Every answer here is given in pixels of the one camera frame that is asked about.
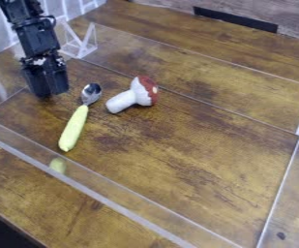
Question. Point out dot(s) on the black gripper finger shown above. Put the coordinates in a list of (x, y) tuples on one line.
[(45, 79)]

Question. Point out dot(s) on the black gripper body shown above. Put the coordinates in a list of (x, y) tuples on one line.
[(39, 41)]

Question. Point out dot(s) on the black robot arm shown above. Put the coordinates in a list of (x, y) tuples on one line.
[(19, 10)]

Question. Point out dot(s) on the red white toy mushroom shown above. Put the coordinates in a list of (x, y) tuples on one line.
[(141, 94)]

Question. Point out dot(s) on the black strip on table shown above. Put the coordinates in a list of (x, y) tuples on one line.
[(236, 19)]

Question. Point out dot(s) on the clear acrylic enclosure wall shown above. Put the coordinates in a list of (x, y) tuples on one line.
[(181, 174)]

